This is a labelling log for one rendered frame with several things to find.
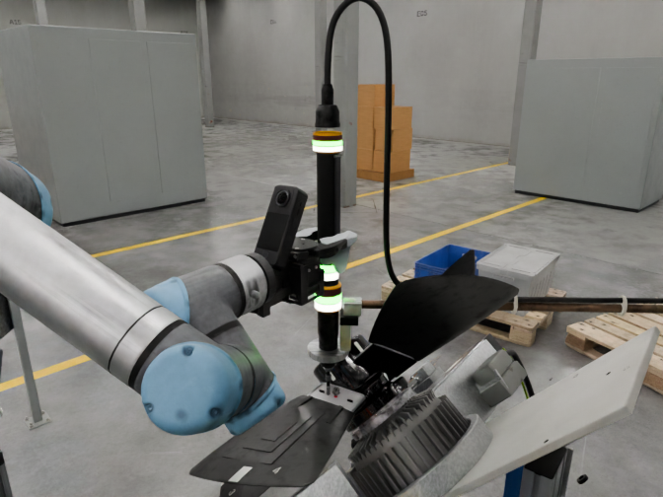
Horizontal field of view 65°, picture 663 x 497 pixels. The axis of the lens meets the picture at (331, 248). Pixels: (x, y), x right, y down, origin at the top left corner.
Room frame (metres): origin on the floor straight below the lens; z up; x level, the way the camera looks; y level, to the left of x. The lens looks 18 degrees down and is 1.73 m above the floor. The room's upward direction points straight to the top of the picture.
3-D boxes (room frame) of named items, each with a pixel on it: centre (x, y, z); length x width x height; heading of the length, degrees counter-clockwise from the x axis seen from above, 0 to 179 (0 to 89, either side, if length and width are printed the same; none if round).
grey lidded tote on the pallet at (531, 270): (3.57, -1.37, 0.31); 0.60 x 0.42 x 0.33; 141
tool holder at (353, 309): (0.78, 0.00, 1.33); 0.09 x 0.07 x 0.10; 88
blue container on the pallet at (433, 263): (3.88, -0.97, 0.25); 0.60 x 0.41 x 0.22; 141
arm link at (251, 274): (0.62, 0.12, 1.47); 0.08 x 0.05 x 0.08; 53
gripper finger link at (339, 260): (0.76, -0.01, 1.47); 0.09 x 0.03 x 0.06; 133
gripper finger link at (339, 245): (0.72, 0.01, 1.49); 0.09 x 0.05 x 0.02; 133
